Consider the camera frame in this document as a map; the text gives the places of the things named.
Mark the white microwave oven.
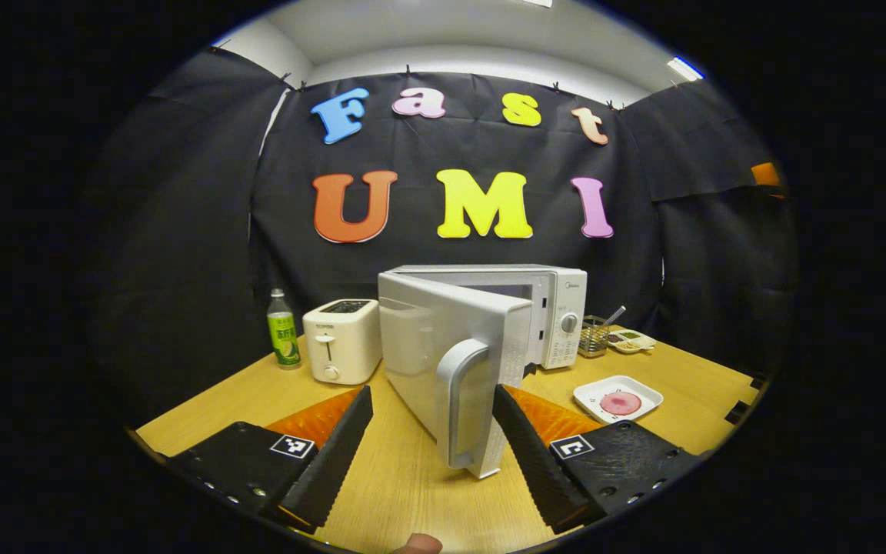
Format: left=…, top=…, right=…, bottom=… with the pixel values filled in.
left=377, top=264, right=589, bottom=480

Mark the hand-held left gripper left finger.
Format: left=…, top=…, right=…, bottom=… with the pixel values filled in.
left=167, top=384, right=375, bottom=535

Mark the small ceiling light panel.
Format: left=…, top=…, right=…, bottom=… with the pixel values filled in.
left=667, top=55, right=706, bottom=83

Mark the divided condiment dish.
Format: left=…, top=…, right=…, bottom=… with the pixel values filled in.
left=608, top=329, right=658, bottom=355

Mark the white toaster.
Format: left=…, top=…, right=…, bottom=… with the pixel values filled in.
left=302, top=299, right=383, bottom=386

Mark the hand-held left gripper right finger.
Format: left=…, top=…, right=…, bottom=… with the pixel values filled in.
left=492, top=384, right=703, bottom=536

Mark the white square plate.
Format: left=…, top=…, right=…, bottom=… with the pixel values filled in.
left=572, top=375, right=665, bottom=426

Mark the green label drink bottle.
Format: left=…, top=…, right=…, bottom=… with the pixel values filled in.
left=266, top=289, right=302, bottom=371

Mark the black backdrop cloth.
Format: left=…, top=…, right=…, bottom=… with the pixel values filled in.
left=78, top=48, right=798, bottom=424

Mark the metal wire basket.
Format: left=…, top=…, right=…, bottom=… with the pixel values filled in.
left=578, top=314, right=615, bottom=360

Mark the pink round food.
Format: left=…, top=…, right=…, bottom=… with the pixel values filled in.
left=600, top=390, right=642, bottom=417

